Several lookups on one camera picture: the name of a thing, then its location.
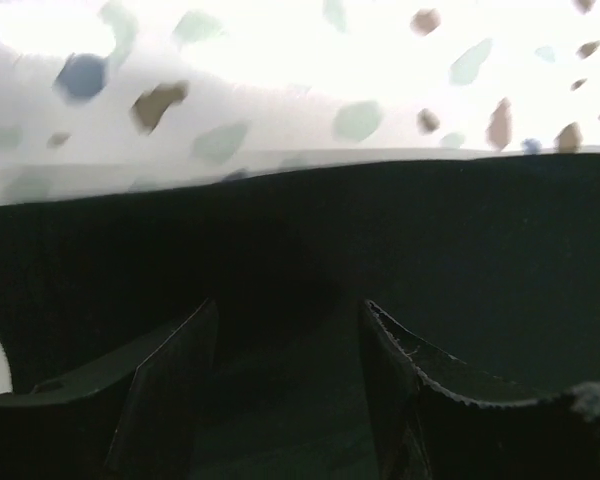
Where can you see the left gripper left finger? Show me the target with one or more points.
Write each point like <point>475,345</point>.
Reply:
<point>134,413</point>

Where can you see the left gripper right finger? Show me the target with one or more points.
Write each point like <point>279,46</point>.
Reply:
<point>433,416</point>

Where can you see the black t-shirt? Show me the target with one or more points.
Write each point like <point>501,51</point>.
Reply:
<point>494,261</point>

